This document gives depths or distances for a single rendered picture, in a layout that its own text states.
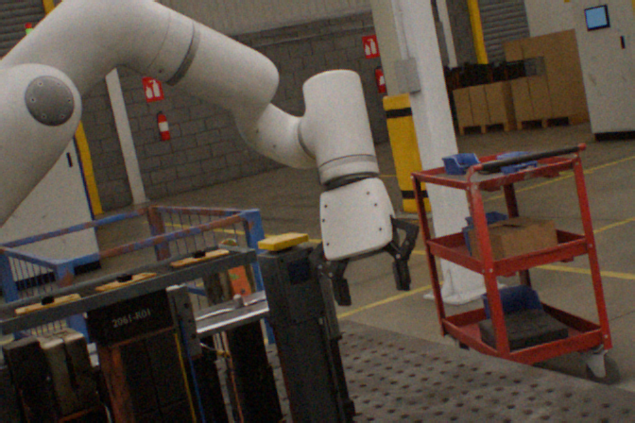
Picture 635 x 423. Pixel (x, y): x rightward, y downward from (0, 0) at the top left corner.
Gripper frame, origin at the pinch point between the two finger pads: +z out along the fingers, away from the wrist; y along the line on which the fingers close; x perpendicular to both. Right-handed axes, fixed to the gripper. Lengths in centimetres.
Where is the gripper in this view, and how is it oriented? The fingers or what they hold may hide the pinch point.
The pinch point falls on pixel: (372, 292)
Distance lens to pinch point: 137.3
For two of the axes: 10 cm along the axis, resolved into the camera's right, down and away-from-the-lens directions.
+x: 4.8, 1.1, 8.7
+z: 1.8, 9.6, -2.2
